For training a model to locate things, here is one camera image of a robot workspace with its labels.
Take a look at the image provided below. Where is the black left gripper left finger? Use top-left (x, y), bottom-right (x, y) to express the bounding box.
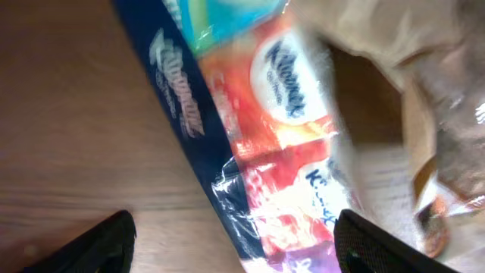
top-left (21, 210), bottom-right (136, 273)

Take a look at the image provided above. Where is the brown white snack wrapper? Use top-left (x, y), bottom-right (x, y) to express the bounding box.
top-left (292, 0), bottom-right (484, 272)

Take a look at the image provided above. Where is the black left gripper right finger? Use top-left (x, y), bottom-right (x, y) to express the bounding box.
top-left (333, 209), bottom-right (458, 273)

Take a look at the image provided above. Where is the white tissue multipack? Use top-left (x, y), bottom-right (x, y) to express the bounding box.
top-left (114, 0), bottom-right (356, 273)

